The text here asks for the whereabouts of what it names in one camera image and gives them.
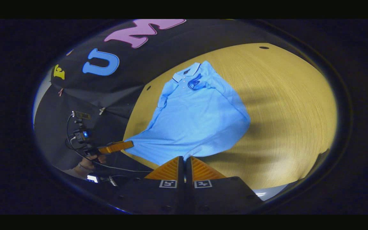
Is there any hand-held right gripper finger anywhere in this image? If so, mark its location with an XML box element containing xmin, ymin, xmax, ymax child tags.
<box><xmin>115</xmin><ymin>156</ymin><xmax>185</xmax><ymax>214</ymax></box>
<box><xmin>185</xmin><ymin>156</ymin><xmax>264</xmax><ymax>214</ymax></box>

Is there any light blue T-shirt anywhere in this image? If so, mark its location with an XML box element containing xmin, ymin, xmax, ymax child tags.
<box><xmin>123</xmin><ymin>61</ymin><xmax>251</xmax><ymax>166</ymax></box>

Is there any black cable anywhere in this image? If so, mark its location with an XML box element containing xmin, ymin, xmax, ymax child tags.
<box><xmin>65</xmin><ymin>114</ymin><xmax>153</xmax><ymax>173</ymax></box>

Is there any black backdrop cloth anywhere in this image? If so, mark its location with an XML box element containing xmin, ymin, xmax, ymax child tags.
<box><xmin>34</xmin><ymin>19</ymin><xmax>267</xmax><ymax>181</ymax></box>

